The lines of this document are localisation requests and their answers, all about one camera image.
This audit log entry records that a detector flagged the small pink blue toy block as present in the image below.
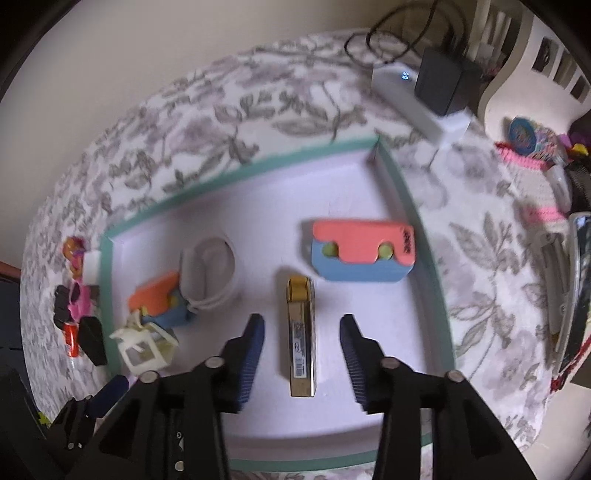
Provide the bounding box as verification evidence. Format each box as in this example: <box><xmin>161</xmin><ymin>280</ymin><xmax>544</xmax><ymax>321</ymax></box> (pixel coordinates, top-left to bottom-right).
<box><xmin>128</xmin><ymin>272</ymin><xmax>195</xmax><ymax>328</ymax></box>

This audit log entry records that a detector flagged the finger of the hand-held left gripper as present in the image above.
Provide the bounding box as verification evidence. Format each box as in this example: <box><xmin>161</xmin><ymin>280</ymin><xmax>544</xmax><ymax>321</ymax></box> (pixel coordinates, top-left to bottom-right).
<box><xmin>90</xmin><ymin>375</ymin><xmax>132</xmax><ymax>414</ymax></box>

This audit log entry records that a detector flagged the teal shallow box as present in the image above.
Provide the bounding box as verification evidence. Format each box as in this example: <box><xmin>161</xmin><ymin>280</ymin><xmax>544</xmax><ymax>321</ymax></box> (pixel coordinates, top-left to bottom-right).
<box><xmin>99</xmin><ymin>136</ymin><xmax>458</xmax><ymax>472</ymax></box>

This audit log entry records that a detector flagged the gold patterned box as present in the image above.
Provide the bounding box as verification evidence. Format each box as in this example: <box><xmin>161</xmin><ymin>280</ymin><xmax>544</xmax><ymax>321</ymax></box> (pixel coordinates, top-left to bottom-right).
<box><xmin>286</xmin><ymin>275</ymin><xmax>318</xmax><ymax>398</ymax></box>

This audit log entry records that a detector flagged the pink smartwatch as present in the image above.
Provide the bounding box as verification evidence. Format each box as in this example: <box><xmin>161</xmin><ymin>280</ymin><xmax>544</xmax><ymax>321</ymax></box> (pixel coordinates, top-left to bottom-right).
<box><xmin>68</xmin><ymin>281</ymin><xmax>93</xmax><ymax>319</ymax></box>

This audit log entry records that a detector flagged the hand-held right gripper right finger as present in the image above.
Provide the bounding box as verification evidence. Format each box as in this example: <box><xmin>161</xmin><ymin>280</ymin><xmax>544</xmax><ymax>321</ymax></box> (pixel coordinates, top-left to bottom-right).
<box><xmin>339</xmin><ymin>314</ymin><xmax>539</xmax><ymax>480</ymax></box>

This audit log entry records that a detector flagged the large pink blue toy block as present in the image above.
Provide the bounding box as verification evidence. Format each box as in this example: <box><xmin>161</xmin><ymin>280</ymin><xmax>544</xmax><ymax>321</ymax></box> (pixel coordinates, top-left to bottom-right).
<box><xmin>307</xmin><ymin>220</ymin><xmax>415</xmax><ymax>283</ymax></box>

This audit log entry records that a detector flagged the small red can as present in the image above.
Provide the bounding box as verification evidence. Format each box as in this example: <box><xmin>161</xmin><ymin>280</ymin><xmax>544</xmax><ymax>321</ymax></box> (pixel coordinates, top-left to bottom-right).
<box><xmin>63</xmin><ymin>322</ymin><xmax>84</xmax><ymax>358</ymax></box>

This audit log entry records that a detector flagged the orange pink toy figure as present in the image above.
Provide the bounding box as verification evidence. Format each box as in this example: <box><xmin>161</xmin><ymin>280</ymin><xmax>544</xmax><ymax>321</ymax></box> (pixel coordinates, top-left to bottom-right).
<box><xmin>64</xmin><ymin>236</ymin><xmax>88</xmax><ymax>280</ymax></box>

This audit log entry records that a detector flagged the white cutout furniture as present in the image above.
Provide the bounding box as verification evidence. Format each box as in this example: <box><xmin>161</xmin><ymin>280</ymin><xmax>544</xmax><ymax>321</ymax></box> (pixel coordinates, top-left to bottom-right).
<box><xmin>478</xmin><ymin>9</ymin><xmax>591</xmax><ymax>134</ymax></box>

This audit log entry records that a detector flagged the small white box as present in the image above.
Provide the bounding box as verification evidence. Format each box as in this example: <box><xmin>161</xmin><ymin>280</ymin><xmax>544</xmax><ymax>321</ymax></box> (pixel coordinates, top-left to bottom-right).
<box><xmin>83</xmin><ymin>250</ymin><xmax>103</xmax><ymax>284</ymax></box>

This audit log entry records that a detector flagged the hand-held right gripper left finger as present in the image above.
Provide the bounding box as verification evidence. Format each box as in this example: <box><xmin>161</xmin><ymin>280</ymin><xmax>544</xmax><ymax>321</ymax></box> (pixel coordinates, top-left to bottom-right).
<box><xmin>69</xmin><ymin>313</ymin><xmax>266</xmax><ymax>480</ymax></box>

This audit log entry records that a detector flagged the smartphone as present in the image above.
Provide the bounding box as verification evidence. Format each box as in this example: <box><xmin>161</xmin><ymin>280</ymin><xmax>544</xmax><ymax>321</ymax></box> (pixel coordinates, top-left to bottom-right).
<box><xmin>556</xmin><ymin>212</ymin><xmax>591</xmax><ymax>365</ymax></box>

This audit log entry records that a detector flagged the black cable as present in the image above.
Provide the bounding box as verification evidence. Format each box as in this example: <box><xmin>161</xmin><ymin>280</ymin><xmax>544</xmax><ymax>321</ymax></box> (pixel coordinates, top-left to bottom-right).
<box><xmin>345</xmin><ymin>0</ymin><xmax>467</xmax><ymax>65</ymax></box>

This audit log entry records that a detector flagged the white power strip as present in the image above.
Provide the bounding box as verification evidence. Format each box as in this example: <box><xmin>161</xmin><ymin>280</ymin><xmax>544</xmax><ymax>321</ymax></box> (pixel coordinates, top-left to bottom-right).
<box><xmin>372</xmin><ymin>68</ymin><xmax>472</xmax><ymax>146</ymax></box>

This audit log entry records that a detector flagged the cream plastic cube frame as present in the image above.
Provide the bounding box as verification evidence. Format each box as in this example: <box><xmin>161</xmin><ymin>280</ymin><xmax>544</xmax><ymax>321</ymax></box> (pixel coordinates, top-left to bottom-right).
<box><xmin>111</xmin><ymin>311</ymin><xmax>178</xmax><ymax>374</ymax></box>

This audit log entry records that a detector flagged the white strap watch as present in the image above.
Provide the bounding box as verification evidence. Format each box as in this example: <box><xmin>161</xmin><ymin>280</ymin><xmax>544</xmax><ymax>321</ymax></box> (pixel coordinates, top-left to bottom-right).
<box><xmin>179</xmin><ymin>235</ymin><xmax>240</xmax><ymax>315</ymax></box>

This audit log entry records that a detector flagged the round colourful tin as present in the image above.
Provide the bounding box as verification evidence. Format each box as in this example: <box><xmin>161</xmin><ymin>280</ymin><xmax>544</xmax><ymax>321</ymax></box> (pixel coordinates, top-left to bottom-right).
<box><xmin>508</xmin><ymin>116</ymin><xmax>561</xmax><ymax>162</ymax></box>

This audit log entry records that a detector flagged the dark blue side furniture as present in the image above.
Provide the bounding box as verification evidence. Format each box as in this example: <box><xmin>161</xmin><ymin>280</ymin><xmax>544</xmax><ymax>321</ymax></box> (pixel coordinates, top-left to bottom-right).
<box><xmin>0</xmin><ymin>261</ymin><xmax>24</xmax><ymax>370</ymax></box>

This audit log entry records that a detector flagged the pink white knitted cloth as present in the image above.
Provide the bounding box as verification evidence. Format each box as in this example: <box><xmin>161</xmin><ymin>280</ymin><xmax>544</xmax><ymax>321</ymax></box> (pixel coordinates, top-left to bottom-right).
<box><xmin>496</xmin><ymin>141</ymin><xmax>573</xmax><ymax>224</ymax></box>

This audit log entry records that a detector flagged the black charger adapter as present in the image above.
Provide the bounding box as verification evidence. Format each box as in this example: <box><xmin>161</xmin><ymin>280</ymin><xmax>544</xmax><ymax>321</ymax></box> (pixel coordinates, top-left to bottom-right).
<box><xmin>414</xmin><ymin>47</ymin><xmax>481</xmax><ymax>116</ymax></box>

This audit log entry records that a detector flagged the grey plastic object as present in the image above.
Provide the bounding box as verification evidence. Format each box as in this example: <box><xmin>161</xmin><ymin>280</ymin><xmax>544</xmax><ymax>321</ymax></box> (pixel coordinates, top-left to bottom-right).
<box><xmin>536</xmin><ymin>228</ymin><xmax>573</xmax><ymax>342</ymax></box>

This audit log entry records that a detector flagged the red fabric item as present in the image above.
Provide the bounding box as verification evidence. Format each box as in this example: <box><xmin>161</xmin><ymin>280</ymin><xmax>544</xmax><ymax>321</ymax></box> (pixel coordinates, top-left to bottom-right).
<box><xmin>551</xmin><ymin>364</ymin><xmax>578</xmax><ymax>393</ymax></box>

